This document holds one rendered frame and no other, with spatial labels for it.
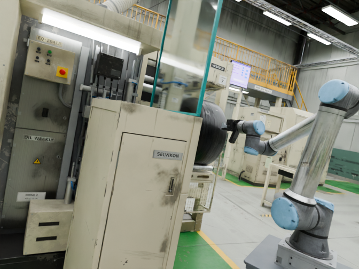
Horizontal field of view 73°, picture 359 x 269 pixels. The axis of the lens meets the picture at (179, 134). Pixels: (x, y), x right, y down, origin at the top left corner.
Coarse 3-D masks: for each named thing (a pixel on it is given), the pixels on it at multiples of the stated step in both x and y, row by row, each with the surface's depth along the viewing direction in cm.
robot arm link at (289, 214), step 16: (336, 80) 108; (320, 96) 112; (336, 96) 106; (352, 96) 107; (320, 112) 113; (336, 112) 108; (320, 128) 111; (336, 128) 109; (320, 144) 111; (304, 160) 115; (320, 160) 111; (304, 176) 114; (320, 176) 113; (288, 192) 118; (304, 192) 114; (272, 208) 122; (288, 208) 114; (304, 208) 113; (288, 224) 113; (304, 224) 115
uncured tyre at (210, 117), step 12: (204, 108) 183; (216, 108) 191; (204, 120) 178; (216, 120) 183; (204, 132) 177; (216, 132) 182; (204, 144) 178; (216, 144) 184; (204, 156) 185; (216, 156) 191
